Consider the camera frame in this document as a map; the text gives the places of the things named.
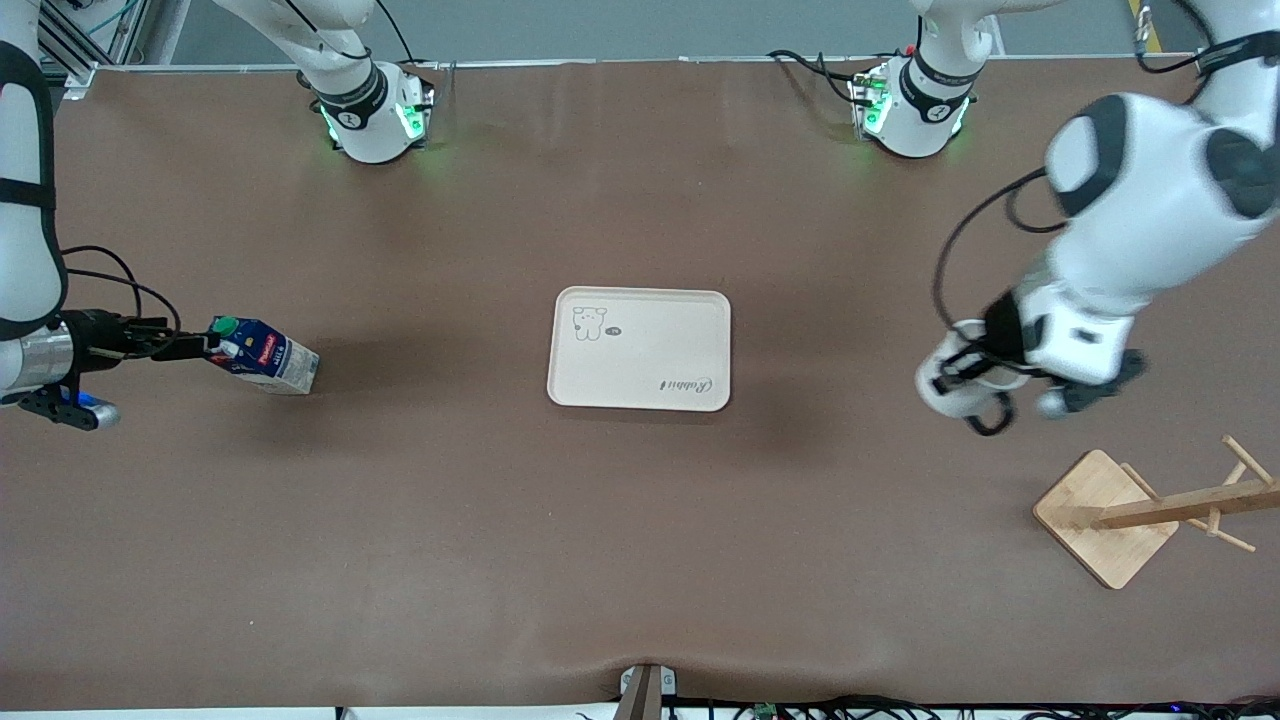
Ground white smiley face cup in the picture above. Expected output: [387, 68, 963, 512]
[915, 320, 1031, 437]

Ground blue white milk carton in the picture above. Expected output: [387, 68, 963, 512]
[205, 316, 321, 396]

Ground wooden cup rack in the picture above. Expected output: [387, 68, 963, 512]
[1033, 435, 1280, 591]

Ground beige plastic tray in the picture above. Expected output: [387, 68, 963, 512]
[546, 286, 733, 412]

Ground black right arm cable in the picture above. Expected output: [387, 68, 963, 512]
[60, 245, 183, 336]

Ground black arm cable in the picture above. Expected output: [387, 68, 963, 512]
[932, 168, 1069, 331]
[60, 245, 183, 336]

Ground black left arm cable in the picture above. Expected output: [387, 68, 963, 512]
[932, 168, 1069, 331]

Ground aluminium frame rail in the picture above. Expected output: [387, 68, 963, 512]
[35, 0, 151, 93]

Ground black base cable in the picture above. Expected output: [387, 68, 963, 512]
[768, 48, 863, 103]

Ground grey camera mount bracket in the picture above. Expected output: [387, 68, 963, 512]
[615, 663, 679, 720]

